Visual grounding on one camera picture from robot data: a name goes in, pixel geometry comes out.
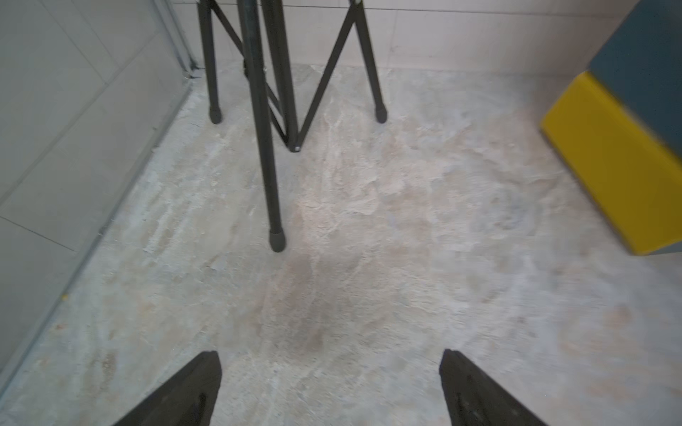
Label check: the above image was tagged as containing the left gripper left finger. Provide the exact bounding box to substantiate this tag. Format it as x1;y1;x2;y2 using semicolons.
115;351;222;426

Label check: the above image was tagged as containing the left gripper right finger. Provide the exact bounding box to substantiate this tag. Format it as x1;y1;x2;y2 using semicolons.
439;349;546;426

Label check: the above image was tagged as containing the teal three-drawer cabinet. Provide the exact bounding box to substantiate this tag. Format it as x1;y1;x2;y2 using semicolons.
541;1;681;256

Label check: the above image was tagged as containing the black perforated music stand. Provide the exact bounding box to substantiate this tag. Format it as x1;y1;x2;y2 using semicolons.
196;1;388;253

